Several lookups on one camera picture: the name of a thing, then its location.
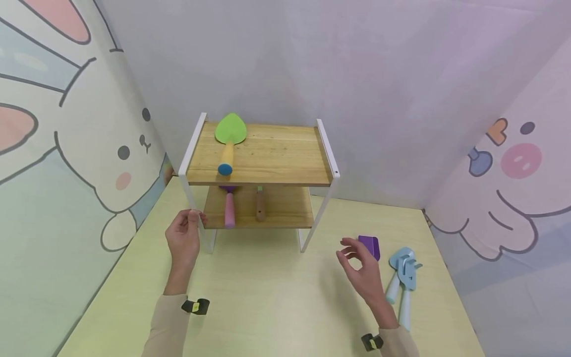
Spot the purple scraper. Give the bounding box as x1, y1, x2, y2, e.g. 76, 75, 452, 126
358, 236, 381, 262

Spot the wooden two-tier shelf white frame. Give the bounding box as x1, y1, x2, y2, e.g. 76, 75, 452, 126
178, 113, 341, 254

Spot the green tool brown handle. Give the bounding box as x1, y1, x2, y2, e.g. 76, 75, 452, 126
255, 186, 267, 222

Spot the person's left hand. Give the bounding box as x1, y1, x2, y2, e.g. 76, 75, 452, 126
165, 209, 209, 286

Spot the person's right forearm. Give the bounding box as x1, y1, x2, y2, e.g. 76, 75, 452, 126
368, 297, 420, 357

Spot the person's left forearm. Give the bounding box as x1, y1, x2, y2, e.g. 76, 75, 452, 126
141, 278, 197, 357

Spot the green trowel wooden handle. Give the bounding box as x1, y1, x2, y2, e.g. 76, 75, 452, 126
215, 113, 248, 177

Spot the purple tool pink handle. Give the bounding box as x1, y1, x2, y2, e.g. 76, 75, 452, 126
219, 186, 240, 229

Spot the black wrist band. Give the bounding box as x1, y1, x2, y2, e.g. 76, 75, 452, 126
361, 333, 385, 352
181, 298, 210, 316

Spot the light blue two-handled tool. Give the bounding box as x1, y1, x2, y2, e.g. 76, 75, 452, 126
385, 247, 424, 332

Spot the person's right hand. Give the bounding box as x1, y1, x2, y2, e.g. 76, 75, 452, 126
336, 238, 388, 309

